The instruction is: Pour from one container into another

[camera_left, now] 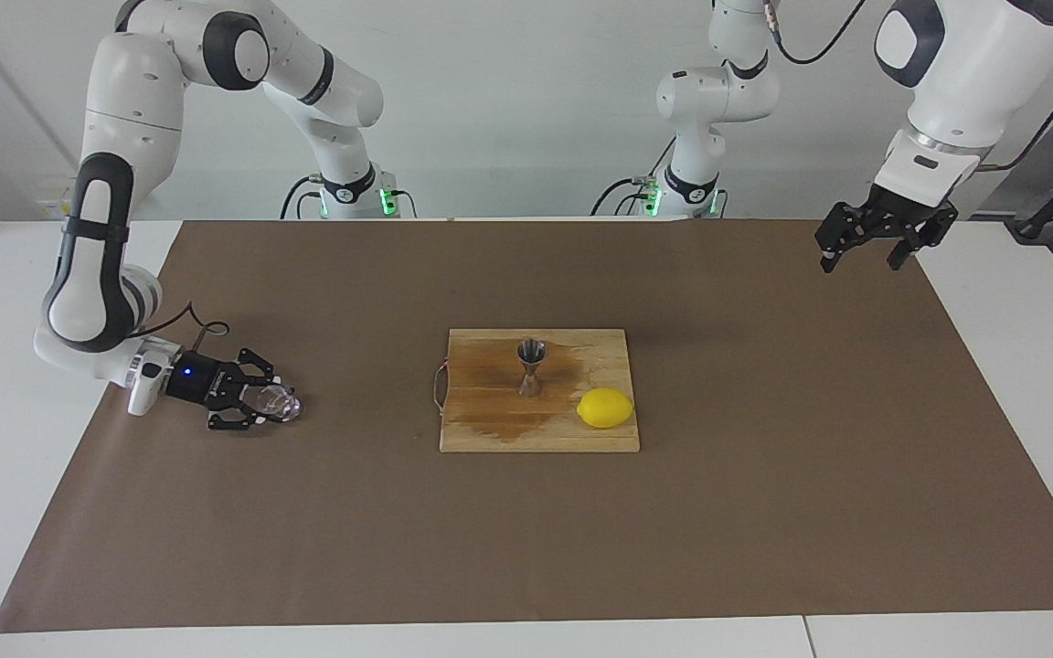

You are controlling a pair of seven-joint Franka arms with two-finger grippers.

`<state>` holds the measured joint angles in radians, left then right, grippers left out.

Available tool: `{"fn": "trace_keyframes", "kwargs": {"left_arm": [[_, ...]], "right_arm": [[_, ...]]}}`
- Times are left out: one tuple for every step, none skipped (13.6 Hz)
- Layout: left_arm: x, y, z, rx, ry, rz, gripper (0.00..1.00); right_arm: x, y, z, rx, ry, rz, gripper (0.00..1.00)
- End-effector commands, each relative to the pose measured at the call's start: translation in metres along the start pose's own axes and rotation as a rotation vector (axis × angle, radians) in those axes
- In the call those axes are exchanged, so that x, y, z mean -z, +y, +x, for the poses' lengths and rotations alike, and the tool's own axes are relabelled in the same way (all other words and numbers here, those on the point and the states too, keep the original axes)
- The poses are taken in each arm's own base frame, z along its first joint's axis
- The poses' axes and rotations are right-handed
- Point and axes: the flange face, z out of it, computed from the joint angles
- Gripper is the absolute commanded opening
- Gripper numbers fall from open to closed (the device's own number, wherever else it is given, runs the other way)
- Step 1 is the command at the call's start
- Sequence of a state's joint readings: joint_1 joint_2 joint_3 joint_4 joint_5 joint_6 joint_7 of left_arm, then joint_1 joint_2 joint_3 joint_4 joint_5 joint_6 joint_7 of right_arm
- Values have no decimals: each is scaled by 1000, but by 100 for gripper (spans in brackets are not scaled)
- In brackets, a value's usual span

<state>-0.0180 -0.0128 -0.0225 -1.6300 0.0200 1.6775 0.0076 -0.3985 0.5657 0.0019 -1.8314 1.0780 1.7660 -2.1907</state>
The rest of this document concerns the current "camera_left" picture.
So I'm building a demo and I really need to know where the brown paper table mat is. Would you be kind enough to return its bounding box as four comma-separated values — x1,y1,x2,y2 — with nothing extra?
0,218,1053,633

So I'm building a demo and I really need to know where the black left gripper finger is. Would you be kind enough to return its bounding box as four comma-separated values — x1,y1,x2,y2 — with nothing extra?
886,219,939,271
814,203,866,274

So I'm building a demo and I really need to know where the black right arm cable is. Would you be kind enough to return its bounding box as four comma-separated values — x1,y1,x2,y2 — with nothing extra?
136,300,231,359

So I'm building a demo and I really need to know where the steel double jigger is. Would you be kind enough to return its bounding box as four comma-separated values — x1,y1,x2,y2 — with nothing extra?
516,338,548,398

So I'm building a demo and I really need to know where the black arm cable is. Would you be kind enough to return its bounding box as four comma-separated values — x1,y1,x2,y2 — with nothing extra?
136,300,231,359
762,0,1053,173

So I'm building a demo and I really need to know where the wooden cutting board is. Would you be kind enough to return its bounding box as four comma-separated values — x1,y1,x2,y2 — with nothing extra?
432,328,641,454

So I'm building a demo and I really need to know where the yellow lemon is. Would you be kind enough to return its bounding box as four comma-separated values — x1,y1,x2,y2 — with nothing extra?
576,387,635,430

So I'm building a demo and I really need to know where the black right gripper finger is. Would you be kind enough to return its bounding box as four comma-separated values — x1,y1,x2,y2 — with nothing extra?
207,402,273,431
232,347,282,385

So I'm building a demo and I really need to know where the white box with yellow labels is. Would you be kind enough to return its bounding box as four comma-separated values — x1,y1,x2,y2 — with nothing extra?
36,187,81,220

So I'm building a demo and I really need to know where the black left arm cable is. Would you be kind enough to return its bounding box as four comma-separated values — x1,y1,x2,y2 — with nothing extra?
762,0,1053,173

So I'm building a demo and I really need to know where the black base cable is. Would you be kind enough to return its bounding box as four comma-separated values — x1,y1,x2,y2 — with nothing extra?
282,174,326,220
592,178,646,218

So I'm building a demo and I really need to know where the small clear glass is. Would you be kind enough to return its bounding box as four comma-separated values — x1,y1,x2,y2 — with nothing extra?
248,382,303,424

